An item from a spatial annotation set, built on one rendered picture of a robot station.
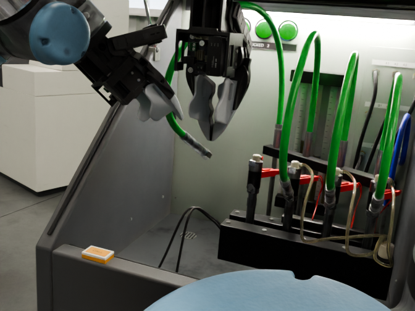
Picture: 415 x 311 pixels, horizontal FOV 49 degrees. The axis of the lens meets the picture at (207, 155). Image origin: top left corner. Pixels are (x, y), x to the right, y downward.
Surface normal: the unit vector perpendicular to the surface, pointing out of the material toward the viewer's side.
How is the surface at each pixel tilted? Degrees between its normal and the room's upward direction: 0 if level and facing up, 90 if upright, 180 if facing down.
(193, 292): 8
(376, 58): 90
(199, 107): 87
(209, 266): 0
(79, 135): 90
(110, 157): 90
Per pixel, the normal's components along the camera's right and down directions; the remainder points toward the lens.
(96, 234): 0.93, 0.16
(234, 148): -0.35, 0.22
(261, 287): -0.05, -0.95
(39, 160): 0.75, 0.23
